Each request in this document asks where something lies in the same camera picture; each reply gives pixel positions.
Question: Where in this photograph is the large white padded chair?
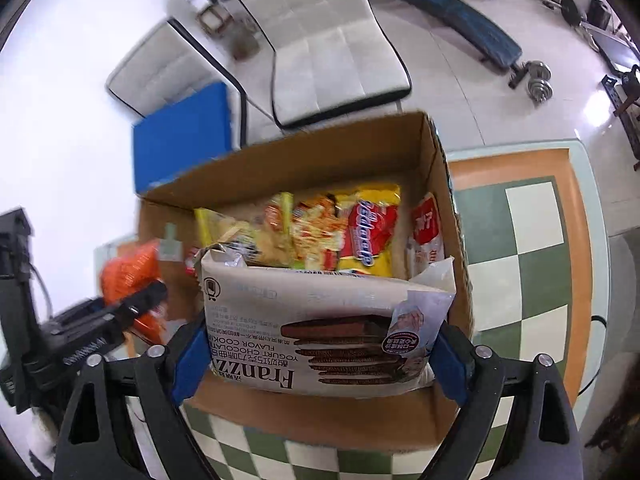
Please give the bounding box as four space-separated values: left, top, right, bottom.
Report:
220 0 413 128

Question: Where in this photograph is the blue flat pad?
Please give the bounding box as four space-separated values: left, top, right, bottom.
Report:
131 81 236 196

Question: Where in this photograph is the white chocolate cookie packet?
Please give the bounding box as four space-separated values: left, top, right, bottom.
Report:
194 242 456 398

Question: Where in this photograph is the small white padded chair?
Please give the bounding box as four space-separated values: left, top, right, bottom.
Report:
107 17 248 151

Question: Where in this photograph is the pale yellow snack packet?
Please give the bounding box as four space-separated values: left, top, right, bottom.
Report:
194 207 273 266

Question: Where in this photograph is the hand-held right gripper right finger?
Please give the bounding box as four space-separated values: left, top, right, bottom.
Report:
415 324 586 480

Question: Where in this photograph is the bright orange snack bag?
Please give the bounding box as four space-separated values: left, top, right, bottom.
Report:
100 240 168 343

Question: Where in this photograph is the black metal stand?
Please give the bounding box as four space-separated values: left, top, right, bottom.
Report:
602 65 640 171

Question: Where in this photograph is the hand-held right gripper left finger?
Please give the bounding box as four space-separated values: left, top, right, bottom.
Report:
52 310 221 480

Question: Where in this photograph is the brown square frame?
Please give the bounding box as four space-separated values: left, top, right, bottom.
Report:
196 4 233 36

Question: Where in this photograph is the flat screen monitor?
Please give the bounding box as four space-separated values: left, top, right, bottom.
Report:
582 22 640 76

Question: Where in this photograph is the black cable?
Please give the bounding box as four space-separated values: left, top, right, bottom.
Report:
575 314 609 397

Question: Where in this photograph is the dark blue sit-up bench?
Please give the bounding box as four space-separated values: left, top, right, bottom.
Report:
365 0 523 73

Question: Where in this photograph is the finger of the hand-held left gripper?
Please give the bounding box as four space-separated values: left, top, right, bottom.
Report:
117 280 168 328

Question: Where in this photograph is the yellow red snack packet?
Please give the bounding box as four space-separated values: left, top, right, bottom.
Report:
332 185 402 276

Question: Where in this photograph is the brown cardboard box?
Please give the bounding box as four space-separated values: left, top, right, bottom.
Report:
135 110 476 453

